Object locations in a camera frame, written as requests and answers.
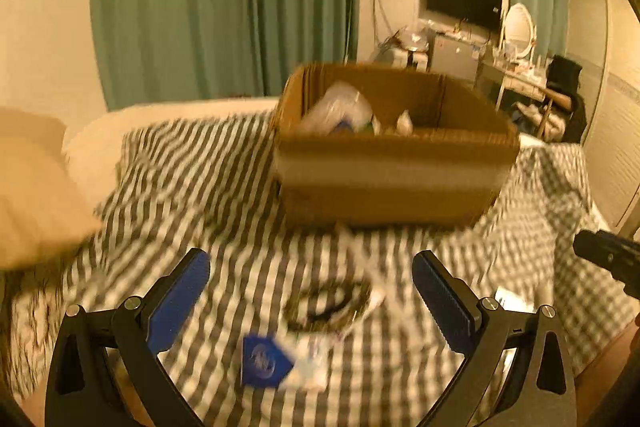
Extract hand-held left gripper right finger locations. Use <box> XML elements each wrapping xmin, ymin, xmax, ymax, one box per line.
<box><xmin>411</xmin><ymin>250</ymin><xmax>577</xmax><ymax>427</ymax></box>

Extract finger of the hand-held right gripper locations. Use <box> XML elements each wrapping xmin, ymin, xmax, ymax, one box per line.
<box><xmin>572</xmin><ymin>229</ymin><xmax>640</xmax><ymax>299</ymax></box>

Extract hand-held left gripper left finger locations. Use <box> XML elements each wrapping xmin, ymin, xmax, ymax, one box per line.
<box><xmin>45</xmin><ymin>248</ymin><xmax>211</xmax><ymax>427</ymax></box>

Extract dark beaded ring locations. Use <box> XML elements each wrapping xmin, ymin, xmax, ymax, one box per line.
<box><xmin>284</xmin><ymin>282</ymin><xmax>373</xmax><ymax>333</ymax></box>

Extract brown cardboard box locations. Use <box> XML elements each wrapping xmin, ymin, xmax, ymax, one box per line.
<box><xmin>270</xmin><ymin>62</ymin><xmax>522</xmax><ymax>228</ymax></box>

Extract person's right forearm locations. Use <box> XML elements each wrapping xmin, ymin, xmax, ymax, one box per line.
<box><xmin>570</xmin><ymin>312</ymin><xmax>640</xmax><ymax>380</ymax></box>

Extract white flat packet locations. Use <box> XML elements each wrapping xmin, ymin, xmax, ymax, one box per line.
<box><xmin>492</xmin><ymin>287</ymin><xmax>533</xmax><ymax>313</ymax></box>

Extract grey checkered blanket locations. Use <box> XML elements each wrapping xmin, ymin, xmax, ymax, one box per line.
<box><xmin>10</xmin><ymin>109</ymin><xmax>640</xmax><ymax>427</ymax></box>

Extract blue packet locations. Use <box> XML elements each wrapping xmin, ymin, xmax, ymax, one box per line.
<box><xmin>241</xmin><ymin>333</ymin><xmax>297</xmax><ymax>390</ymax></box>

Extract white slatted wardrobe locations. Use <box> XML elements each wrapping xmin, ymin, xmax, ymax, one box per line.
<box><xmin>565</xmin><ymin>0</ymin><xmax>640</xmax><ymax>233</ymax></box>

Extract white cloth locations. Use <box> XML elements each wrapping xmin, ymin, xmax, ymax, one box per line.
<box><xmin>517</xmin><ymin>99</ymin><xmax>551</xmax><ymax>128</ymax></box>

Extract wooden chair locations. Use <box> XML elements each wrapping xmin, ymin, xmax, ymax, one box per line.
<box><xmin>520</xmin><ymin>87</ymin><xmax>576</xmax><ymax>138</ymax></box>

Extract tan pillow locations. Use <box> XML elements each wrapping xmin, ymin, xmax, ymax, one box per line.
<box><xmin>0</xmin><ymin>107</ymin><xmax>105</xmax><ymax>269</ymax></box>

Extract black chair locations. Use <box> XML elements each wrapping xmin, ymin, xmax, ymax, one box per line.
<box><xmin>545</xmin><ymin>54</ymin><xmax>588</xmax><ymax>142</ymax></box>

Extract white vanity table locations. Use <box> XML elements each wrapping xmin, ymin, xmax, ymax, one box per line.
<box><xmin>475</xmin><ymin>54</ymin><xmax>548</xmax><ymax>112</ymax></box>

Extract clear plastic bag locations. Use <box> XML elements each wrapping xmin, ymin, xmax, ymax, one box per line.
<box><xmin>300</xmin><ymin>79</ymin><xmax>373</xmax><ymax>132</ymax></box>

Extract white oval mirror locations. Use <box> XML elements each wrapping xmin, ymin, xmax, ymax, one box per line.
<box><xmin>500</xmin><ymin>3</ymin><xmax>537</xmax><ymax>60</ymax></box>

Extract grey mini fridge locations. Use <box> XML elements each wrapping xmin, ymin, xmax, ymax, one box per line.
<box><xmin>431</xmin><ymin>34</ymin><xmax>483</xmax><ymax>82</ymax></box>

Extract clear plastic bags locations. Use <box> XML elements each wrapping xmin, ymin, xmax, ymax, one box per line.
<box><xmin>385</xmin><ymin>24</ymin><xmax>432</xmax><ymax>52</ymax></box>

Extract wide green curtain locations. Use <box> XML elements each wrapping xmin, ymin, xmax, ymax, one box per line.
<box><xmin>89</xmin><ymin>0</ymin><xmax>362</xmax><ymax>110</ymax></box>

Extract wall cable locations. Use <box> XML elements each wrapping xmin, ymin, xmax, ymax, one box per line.
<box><xmin>371</xmin><ymin>0</ymin><xmax>396</xmax><ymax>52</ymax></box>

